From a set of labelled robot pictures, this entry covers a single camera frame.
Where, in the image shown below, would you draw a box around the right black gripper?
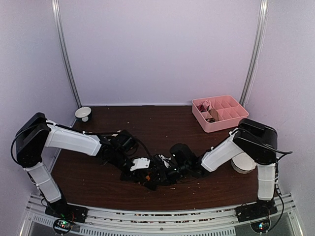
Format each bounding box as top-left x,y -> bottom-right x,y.
151,163 -> 190,187

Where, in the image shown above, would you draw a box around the argyle black red orange sock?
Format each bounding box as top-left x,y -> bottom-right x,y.
139,173 -> 157,188

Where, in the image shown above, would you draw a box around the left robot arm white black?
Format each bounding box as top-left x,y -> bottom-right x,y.
10,112 -> 153,223

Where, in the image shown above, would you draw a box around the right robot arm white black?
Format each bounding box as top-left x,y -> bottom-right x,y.
155,118 -> 292,221

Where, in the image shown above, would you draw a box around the rolled socks in box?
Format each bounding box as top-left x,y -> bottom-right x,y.
197,100 -> 219,123

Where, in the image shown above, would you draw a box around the white scalloped bowl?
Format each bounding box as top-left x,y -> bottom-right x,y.
231,156 -> 256,174

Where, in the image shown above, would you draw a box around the pink divided organizer box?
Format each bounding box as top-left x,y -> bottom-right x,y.
192,95 -> 249,133

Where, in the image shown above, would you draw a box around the dark bowl white inside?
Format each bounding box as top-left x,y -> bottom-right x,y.
75,107 -> 92,122

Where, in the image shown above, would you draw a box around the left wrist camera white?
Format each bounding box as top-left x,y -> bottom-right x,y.
130,157 -> 151,172

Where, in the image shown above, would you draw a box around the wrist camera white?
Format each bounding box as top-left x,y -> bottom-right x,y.
157,154 -> 173,168
130,157 -> 151,172

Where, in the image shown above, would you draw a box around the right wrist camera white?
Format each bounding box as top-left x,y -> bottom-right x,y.
157,154 -> 173,168

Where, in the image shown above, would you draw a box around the right aluminium frame post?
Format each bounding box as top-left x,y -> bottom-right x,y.
239,0 -> 269,107

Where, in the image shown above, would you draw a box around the aluminium frame post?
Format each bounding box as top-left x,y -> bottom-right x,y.
51,0 -> 82,108
239,0 -> 269,107

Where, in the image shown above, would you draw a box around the left aluminium frame post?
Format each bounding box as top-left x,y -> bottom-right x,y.
51,0 -> 82,108

